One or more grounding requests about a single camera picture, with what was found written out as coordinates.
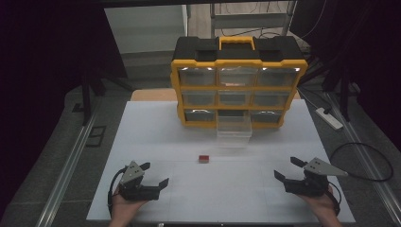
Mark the person's left hand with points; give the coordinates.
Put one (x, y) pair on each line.
(121, 211)

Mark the set of clear closed drawers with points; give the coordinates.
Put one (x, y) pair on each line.
(197, 77)

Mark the grey metal shelf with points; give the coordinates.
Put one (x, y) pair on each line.
(249, 20)

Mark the black floor socket plate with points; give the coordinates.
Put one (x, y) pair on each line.
(96, 136)

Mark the black metal stand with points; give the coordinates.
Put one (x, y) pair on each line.
(345, 94)
(85, 94)

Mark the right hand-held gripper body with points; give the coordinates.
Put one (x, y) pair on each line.
(310, 184)

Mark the wooden table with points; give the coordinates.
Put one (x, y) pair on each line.
(154, 94)

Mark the aluminium floor rail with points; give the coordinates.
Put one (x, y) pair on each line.
(369, 160)
(67, 170)

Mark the white power strip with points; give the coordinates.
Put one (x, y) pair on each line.
(329, 119)

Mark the clear plastic drawer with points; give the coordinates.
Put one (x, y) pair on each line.
(235, 132)

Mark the yellow black drawer organizer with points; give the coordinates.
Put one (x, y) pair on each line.
(236, 50)

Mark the person's right hand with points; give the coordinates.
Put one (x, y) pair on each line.
(326, 208)

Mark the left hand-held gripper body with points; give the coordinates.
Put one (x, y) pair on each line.
(132, 184)

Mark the pale red flat item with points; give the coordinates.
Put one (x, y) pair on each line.
(234, 84)

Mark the small red block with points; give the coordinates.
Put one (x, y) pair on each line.
(204, 159)

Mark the white cabinet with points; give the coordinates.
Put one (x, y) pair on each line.
(145, 28)

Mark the dark curtain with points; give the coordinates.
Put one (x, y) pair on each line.
(372, 56)
(41, 63)

